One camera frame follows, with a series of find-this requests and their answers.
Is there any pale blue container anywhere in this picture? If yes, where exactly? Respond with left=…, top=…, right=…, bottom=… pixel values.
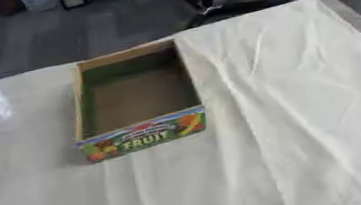
left=18, top=0, right=61, bottom=14

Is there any tan cardboard box green inside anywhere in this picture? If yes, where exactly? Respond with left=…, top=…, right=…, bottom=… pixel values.
left=61, top=34, right=214, bottom=166

